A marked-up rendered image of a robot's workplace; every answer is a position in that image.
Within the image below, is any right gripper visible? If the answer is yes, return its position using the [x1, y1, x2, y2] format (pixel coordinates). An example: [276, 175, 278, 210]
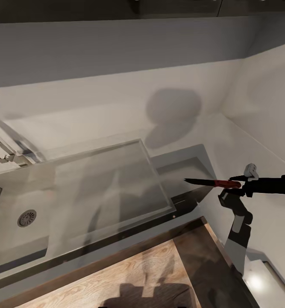
[224, 175, 273, 198]

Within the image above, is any parer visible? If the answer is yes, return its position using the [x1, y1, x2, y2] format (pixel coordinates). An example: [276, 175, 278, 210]
[185, 178, 241, 188]

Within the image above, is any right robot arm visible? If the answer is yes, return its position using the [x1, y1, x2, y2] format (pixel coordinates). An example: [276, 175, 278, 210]
[224, 163, 285, 198]

